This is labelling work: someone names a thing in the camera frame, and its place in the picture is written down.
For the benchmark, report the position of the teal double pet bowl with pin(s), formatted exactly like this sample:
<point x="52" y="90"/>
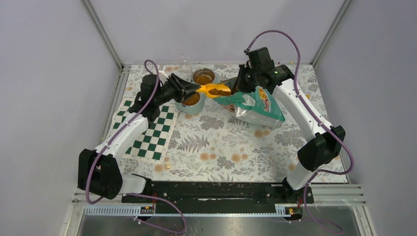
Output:
<point x="195" y="104"/>

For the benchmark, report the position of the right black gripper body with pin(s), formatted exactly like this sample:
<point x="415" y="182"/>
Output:
<point x="250" y="78"/>

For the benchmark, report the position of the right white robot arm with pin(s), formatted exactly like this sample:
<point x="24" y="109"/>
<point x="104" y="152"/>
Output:
<point x="323" y="139"/>

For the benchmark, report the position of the floral tablecloth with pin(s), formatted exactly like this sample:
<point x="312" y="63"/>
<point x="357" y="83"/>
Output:
<point x="216" y="146"/>

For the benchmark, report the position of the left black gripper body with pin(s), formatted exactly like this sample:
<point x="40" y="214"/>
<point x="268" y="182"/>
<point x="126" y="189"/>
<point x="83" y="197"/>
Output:
<point x="170" y="91"/>

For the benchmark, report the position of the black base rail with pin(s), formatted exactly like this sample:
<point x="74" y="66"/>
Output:
<point x="227" y="197"/>

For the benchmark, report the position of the green white checkered mat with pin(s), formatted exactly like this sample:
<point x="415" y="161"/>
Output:
<point x="151" y="145"/>

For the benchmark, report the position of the teal dog food bag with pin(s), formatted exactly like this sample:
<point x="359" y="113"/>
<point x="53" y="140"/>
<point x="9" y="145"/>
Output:
<point x="258" y="107"/>

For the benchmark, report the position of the yellow plastic scoop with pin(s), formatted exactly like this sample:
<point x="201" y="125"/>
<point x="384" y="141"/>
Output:
<point x="214" y="90"/>

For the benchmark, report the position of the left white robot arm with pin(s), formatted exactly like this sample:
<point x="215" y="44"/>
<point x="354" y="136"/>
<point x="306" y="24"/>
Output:
<point x="98" y="169"/>

